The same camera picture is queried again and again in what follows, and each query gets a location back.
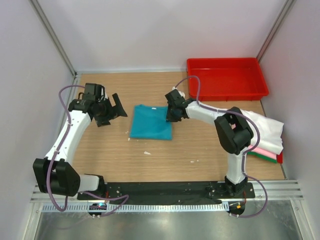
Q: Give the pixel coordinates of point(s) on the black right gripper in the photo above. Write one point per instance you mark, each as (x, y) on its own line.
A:
(171, 118)

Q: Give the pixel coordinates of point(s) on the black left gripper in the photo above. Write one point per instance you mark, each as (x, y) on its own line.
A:
(114, 111)

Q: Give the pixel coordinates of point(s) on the teal t shirt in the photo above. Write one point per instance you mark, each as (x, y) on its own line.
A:
(149, 122)

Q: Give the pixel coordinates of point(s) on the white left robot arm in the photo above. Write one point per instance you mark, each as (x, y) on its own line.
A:
(54, 173)

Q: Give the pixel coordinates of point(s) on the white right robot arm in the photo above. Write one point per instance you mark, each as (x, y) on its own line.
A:
(233, 131)

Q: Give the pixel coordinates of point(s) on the red plastic bin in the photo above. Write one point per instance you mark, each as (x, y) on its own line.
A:
(228, 79)

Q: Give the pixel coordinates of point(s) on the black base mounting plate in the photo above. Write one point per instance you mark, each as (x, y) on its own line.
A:
(173, 193)

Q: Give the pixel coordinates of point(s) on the white folded t shirt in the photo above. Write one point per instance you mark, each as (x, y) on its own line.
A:
(270, 131)

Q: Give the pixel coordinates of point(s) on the pink folded t shirt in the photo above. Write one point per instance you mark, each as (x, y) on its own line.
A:
(264, 153)

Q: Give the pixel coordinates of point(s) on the green folded t shirt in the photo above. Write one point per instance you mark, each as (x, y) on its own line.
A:
(262, 157)

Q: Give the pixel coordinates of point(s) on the red folded t shirt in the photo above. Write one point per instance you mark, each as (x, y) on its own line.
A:
(279, 158)

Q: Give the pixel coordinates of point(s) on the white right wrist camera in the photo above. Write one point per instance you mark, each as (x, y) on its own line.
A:
(180, 92)

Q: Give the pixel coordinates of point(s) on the white slotted cable duct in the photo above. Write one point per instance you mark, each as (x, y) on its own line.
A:
(127, 208)

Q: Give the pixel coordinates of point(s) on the aluminium frame rail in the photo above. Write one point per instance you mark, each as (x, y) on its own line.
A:
(276, 190)

